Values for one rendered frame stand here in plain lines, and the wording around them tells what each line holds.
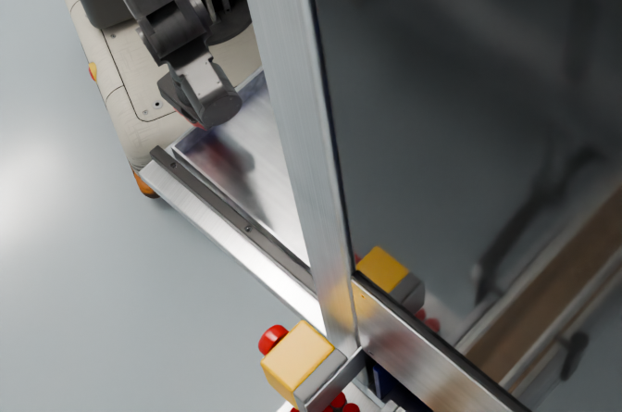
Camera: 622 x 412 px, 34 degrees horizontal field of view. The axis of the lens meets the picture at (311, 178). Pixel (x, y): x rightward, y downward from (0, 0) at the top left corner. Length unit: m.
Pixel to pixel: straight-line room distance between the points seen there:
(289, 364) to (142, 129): 1.20
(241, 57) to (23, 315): 0.78
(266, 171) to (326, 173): 0.62
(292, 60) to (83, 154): 1.93
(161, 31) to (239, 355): 1.18
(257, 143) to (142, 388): 0.96
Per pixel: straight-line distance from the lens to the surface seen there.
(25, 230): 2.55
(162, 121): 2.26
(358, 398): 1.28
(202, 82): 1.24
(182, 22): 1.22
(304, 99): 0.74
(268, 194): 1.41
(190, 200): 1.43
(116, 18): 2.40
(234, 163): 1.45
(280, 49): 0.71
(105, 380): 2.32
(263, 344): 1.18
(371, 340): 1.09
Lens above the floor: 2.09
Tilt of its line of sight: 59 degrees down
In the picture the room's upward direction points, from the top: 11 degrees counter-clockwise
